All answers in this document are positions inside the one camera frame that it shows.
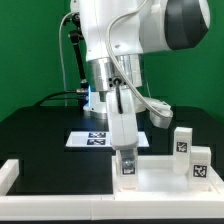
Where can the white sheet with fiducial tags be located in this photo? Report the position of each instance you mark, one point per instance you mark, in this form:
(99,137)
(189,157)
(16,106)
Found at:
(102,139)

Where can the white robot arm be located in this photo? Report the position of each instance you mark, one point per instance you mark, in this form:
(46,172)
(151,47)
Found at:
(117,33)

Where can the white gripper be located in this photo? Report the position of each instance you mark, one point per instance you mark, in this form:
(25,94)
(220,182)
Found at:
(122,122)

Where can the white square tabletop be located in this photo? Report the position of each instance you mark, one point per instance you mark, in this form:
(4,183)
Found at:
(155,174)

